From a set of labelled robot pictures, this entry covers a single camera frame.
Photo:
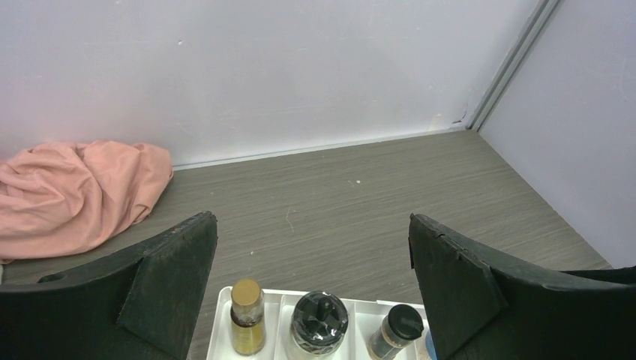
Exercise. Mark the small black cap bottle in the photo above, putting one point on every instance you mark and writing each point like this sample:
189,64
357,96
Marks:
399,328

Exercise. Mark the pink crumpled cloth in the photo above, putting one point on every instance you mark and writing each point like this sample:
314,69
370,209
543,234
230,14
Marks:
64,198

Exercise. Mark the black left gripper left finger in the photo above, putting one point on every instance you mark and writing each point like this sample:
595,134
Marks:
141,302

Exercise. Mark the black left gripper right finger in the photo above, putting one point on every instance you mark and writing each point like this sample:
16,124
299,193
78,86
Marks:
482,303

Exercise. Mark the silver lid peppercorn jar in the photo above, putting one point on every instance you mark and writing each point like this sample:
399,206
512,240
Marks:
424,347

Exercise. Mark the white divided organizer tray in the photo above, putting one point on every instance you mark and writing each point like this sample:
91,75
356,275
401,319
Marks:
364,318

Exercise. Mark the taped black lid spice jar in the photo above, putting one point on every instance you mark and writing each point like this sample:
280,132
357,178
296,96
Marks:
318,325

